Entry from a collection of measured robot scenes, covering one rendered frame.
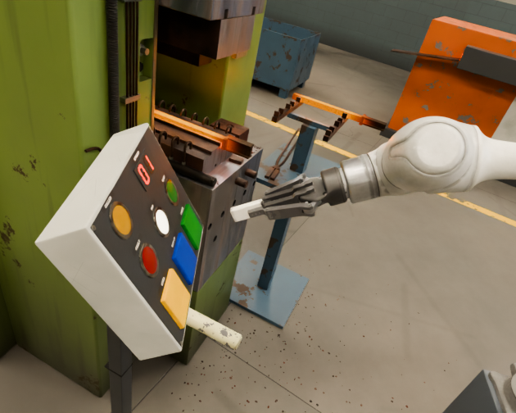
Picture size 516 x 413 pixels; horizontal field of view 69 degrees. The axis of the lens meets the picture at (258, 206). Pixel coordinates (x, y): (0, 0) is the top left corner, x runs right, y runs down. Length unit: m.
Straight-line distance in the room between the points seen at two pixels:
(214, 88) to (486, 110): 3.46
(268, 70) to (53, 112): 4.15
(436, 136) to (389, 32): 8.15
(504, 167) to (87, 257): 0.60
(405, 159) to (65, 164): 0.76
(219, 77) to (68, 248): 1.02
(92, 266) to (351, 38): 8.53
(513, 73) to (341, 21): 5.24
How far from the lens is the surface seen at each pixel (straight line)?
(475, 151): 0.62
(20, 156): 1.13
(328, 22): 9.06
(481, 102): 4.51
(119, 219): 0.58
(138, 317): 0.63
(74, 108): 0.91
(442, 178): 0.57
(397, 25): 8.66
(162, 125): 1.30
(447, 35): 4.45
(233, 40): 1.09
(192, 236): 0.81
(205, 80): 1.48
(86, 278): 0.59
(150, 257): 0.63
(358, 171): 0.74
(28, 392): 1.81
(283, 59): 4.86
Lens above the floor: 1.53
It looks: 34 degrees down
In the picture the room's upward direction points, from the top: 13 degrees clockwise
